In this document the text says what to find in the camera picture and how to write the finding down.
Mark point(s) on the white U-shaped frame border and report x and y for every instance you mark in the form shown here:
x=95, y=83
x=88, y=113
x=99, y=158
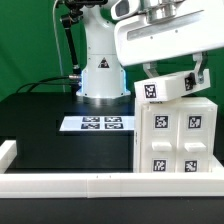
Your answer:
x=72, y=185

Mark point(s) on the white cabinet top panel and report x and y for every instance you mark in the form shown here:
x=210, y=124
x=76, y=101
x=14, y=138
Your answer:
x=192, y=143

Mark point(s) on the white cabinet box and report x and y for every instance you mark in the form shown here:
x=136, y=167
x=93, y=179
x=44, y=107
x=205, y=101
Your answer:
x=211, y=122

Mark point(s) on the white cabinet door panel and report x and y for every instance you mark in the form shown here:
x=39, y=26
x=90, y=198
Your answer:
x=159, y=138

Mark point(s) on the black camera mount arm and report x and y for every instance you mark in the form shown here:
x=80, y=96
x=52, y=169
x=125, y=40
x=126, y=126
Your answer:
x=73, y=17

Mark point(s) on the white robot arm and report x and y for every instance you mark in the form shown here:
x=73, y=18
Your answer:
x=104, y=75

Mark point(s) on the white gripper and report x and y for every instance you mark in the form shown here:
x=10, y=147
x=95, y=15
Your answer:
x=151, y=30

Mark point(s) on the small white tagged cube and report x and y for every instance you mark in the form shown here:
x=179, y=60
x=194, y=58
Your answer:
x=168, y=87

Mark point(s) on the white base tag plate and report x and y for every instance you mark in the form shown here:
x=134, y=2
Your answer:
x=97, y=123

